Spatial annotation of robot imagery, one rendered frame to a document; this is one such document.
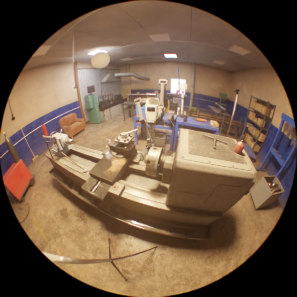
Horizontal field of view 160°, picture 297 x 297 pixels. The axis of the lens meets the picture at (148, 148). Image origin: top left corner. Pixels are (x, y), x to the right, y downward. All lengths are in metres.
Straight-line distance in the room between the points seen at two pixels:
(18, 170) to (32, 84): 3.04
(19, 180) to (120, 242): 2.87
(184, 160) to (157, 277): 1.58
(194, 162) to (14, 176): 3.54
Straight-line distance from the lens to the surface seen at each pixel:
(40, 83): 5.09
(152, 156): 0.78
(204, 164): 0.59
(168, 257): 1.72
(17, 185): 3.48
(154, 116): 1.86
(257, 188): 2.67
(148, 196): 0.98
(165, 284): 1.80
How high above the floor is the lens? 1.69
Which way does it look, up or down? 35 degrees down
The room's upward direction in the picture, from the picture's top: 1 degrees counter-clockwise
